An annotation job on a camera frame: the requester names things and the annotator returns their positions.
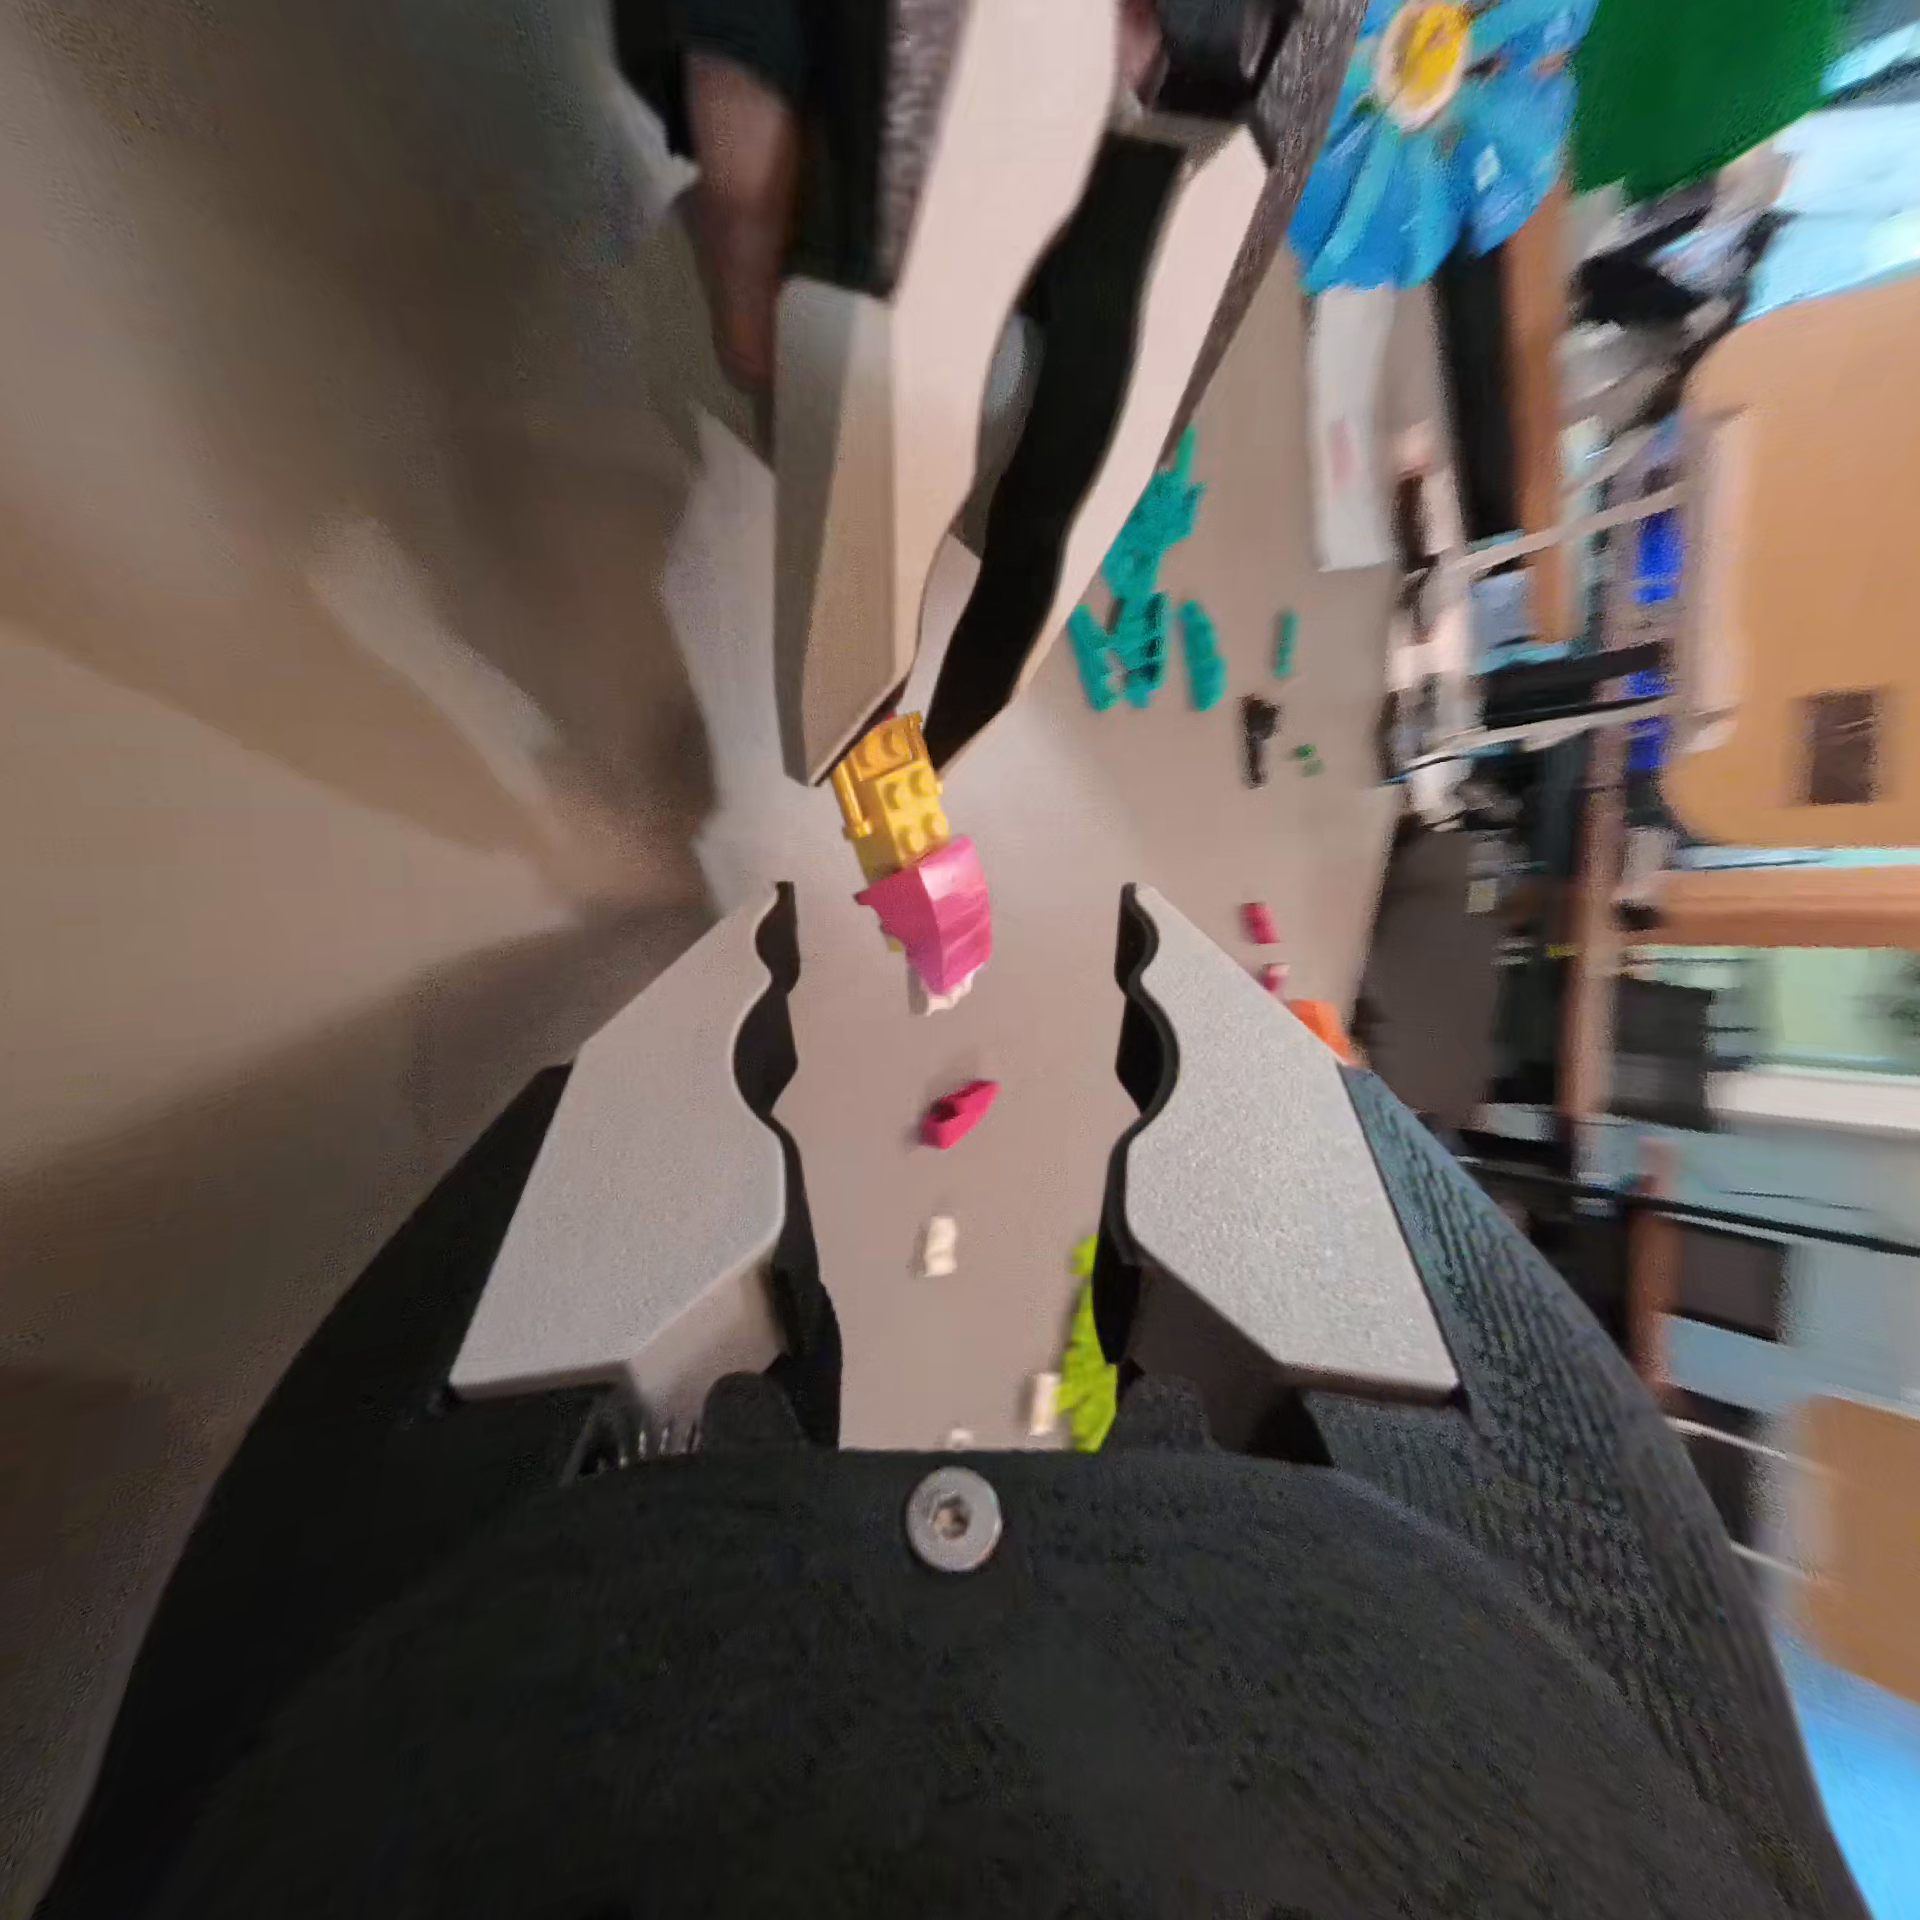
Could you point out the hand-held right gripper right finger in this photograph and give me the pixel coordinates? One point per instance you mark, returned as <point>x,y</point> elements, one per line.
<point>1275,1200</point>

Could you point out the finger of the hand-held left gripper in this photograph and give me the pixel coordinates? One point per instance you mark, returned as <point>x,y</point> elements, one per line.
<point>900,480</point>
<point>1185,315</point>

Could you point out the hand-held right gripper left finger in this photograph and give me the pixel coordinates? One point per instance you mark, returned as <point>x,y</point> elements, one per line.
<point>645,1200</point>

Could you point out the yellow and pink lego assembly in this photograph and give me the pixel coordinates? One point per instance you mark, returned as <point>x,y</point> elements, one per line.
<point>914,856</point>

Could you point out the orange lego piece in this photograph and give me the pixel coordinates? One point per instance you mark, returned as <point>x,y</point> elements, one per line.
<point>1320,1029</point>

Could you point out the cluster of lime green lego pieces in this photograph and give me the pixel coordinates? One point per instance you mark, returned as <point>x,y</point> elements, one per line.
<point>1082,1351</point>

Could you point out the pile of teal lego pieces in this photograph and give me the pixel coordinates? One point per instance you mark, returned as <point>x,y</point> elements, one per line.
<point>1146,600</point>

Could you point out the pile of pink lego pieces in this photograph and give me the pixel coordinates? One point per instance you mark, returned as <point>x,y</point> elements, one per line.
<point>1259,921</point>

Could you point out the small white lego piece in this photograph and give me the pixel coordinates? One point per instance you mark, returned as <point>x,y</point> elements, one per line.
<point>1042,1402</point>
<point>938,1245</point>

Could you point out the dark pink sloped lego piece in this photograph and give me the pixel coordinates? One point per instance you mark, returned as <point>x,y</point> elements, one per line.
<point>960,1115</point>

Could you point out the long teal lego piece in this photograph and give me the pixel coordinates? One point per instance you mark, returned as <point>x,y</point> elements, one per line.
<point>1285,643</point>

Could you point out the black lego piece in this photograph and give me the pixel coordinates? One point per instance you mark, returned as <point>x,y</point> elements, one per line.
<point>1259,736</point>

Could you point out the person's left hand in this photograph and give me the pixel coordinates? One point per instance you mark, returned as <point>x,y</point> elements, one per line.
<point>743,210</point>

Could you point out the white paper sheet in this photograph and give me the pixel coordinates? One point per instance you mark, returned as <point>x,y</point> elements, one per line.
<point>1358,435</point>

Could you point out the blue flower printed box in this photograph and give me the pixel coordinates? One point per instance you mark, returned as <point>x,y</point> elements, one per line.
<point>1424,135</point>

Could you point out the green board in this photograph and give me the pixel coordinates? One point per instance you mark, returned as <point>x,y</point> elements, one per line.
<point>1696,83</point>

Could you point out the brown cardboard box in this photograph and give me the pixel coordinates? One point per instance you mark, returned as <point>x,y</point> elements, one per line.
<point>1799,570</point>

